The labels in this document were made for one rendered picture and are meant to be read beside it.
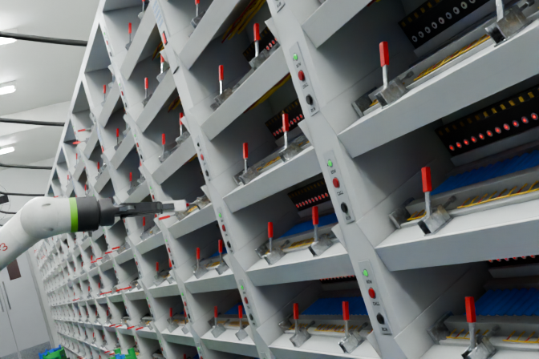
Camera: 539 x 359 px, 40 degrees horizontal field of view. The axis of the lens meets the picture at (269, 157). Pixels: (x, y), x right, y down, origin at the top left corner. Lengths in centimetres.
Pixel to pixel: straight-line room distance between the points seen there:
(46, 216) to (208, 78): 54
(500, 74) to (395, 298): 47
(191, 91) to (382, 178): 79
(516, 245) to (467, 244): 9
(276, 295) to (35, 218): 64
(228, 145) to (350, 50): 70
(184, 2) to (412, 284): 105
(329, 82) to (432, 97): 30
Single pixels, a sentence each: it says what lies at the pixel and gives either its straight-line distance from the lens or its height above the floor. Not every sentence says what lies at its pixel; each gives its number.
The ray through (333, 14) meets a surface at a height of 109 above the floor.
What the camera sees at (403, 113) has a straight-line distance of 103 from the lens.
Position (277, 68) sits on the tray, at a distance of 137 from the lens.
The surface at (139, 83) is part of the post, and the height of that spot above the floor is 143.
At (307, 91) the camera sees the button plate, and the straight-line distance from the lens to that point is 125.
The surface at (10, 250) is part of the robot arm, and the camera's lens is 212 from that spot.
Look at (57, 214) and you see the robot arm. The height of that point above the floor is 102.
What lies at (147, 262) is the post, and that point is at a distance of 321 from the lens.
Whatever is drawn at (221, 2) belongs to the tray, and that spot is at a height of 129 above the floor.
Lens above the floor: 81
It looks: 6 degrees up
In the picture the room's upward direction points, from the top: 18 degrees counter-clockwise
